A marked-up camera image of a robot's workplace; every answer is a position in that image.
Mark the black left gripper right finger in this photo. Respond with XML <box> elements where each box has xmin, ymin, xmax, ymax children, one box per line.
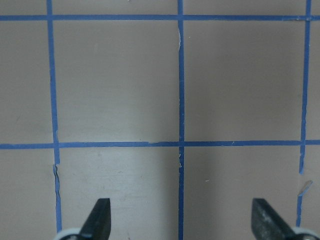
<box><xmin>251</xmin><ymin>198</ymin><xmax>305</xmax><ymax>240</ymax></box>

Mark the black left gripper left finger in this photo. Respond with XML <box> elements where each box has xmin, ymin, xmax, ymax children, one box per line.
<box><xmin>78</xmin><ymin>198</ymin><xmax>112</xmax><ymax>240</ymax></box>

